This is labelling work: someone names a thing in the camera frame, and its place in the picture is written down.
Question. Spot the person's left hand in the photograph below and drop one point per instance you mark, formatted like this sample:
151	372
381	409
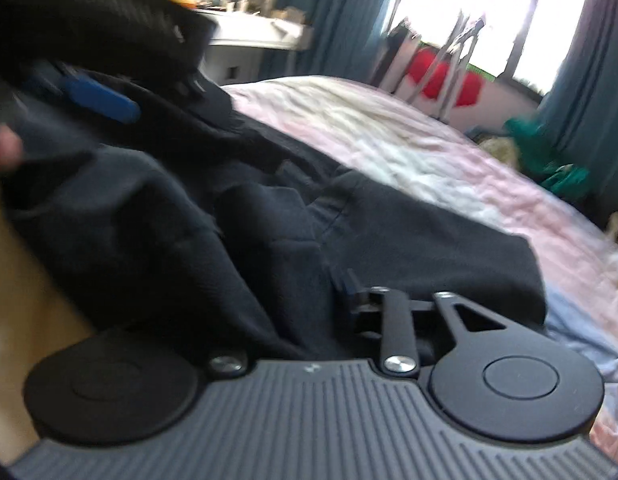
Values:
3	149

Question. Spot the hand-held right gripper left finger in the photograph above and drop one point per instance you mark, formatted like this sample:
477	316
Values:
226	364

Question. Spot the teal curtain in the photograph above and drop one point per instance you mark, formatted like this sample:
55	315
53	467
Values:
339	10
589	85

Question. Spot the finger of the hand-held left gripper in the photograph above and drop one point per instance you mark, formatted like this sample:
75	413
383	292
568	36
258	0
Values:
101	96

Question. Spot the white air purifier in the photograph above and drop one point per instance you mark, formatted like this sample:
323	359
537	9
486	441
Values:
396	60

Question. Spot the pastel bed sheet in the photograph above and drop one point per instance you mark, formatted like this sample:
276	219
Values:
389	130

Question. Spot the red garment on hanger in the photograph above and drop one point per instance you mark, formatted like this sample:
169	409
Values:
429	71

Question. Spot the pale yellow cloth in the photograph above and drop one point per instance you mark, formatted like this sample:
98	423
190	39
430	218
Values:
499	150

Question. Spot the dark grey sweatpants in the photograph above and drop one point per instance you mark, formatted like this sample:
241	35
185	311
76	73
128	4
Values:
239	220

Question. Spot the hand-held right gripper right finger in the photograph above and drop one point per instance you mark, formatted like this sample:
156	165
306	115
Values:
348	287

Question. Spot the white dressing table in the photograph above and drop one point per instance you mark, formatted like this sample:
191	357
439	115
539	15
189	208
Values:
254	35

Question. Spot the window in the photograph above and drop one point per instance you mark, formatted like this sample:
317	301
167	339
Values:
529	10

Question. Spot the green garment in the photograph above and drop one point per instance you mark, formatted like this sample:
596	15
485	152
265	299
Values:
549	160

